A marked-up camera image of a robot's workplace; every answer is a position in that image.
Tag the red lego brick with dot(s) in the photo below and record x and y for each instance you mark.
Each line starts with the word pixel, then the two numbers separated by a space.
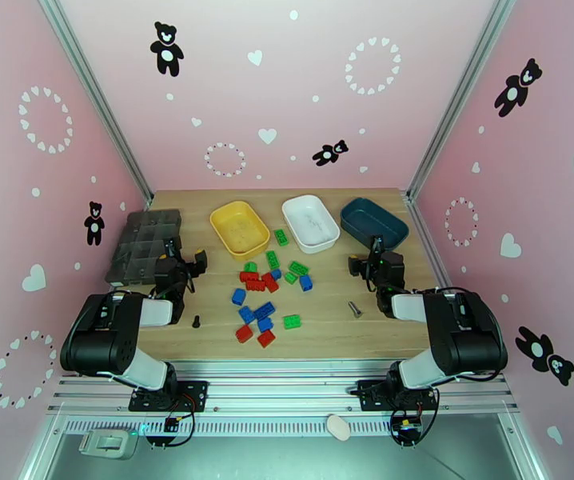
pixel 255 286
pixel 244 333
pixel 266 338
pixel 270 282
pixel 248 276

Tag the small green lego brick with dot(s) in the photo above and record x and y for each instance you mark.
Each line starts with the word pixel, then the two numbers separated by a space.
pixel 250 267
pixel 291 278

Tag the long blue lego brick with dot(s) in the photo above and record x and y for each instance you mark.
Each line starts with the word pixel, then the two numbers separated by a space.
pixel 264 310

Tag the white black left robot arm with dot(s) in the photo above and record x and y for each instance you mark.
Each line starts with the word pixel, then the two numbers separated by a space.
pixel 99 338

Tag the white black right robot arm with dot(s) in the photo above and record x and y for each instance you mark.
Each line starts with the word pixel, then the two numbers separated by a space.
pixel 462 338

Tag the grey compartment organizer box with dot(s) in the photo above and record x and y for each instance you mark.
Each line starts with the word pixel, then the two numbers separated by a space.
pixel 139 238

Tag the silver screw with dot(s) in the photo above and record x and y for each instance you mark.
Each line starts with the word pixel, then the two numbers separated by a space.
pixel 355 309

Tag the black screw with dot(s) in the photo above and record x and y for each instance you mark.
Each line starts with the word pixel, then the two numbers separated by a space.
pixel 196 321

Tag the yellow plastic container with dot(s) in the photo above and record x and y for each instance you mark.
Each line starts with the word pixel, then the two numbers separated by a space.
pixel 239 228

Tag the dark blue plastic container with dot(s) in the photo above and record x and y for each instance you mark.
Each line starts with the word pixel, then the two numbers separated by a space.
pixel 367 216

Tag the white plastic container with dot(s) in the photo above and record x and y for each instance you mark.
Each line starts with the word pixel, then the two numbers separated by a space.
pixel 312 223

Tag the aluminium mounting rails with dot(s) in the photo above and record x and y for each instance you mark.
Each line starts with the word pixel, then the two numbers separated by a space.
pixel 287 388

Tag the circuit board with yellow connector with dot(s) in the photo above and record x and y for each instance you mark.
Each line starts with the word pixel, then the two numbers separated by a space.
pixel 407 426

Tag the small black circuit board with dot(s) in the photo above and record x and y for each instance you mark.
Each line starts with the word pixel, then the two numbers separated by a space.
pixel 170 423

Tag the beige oval pad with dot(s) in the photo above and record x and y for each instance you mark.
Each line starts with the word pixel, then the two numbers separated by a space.
pixel 338 427

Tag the grey white plastic device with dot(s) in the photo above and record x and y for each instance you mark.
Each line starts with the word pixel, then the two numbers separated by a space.
pixel 107 442

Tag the aluminium side rail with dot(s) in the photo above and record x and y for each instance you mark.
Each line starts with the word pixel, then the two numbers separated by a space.
pixel 423 228

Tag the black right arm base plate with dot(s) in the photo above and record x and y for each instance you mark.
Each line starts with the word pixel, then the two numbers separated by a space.
pixel 367 393

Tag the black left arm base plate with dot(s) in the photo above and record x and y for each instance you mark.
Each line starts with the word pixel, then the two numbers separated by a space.
pixel 194 393

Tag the aluminium frame post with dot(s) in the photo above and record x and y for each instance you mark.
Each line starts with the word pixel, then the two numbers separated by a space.
pixel 461 93
pixel 96 93

